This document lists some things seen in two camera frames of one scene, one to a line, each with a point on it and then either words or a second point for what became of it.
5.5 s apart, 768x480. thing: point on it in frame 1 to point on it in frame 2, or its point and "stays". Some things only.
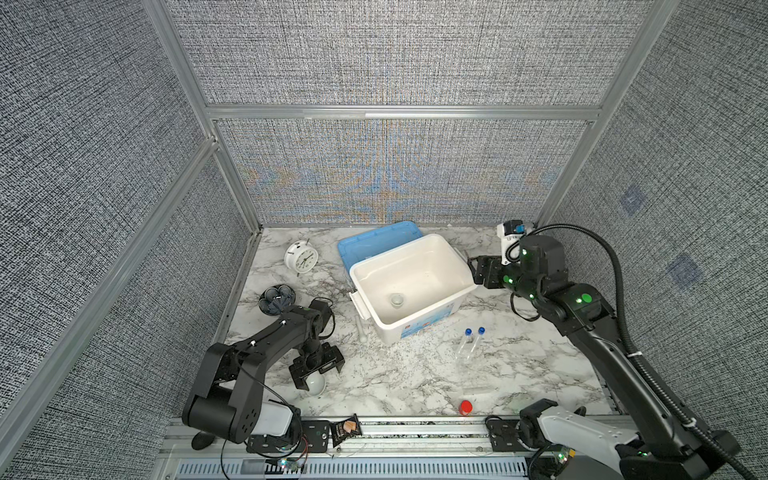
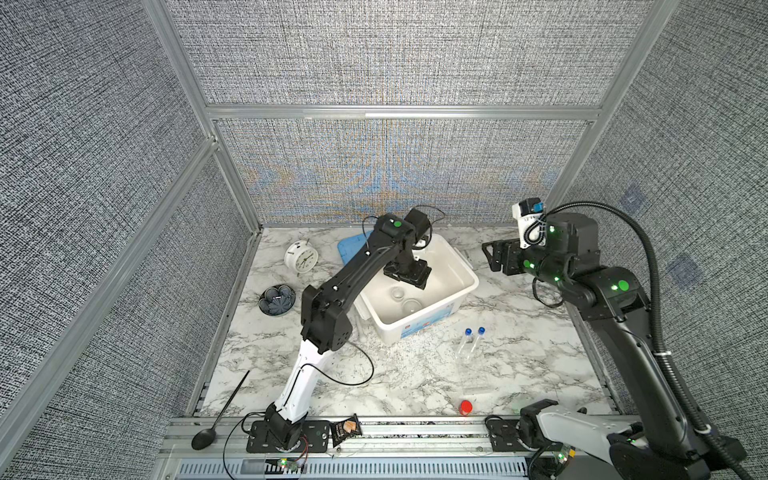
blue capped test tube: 468,333 stays
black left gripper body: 322,357 to 410,272
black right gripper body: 496,276 to 515,258
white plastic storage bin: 420,286 stays
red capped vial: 465,407 stays
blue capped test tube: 481,333 stays
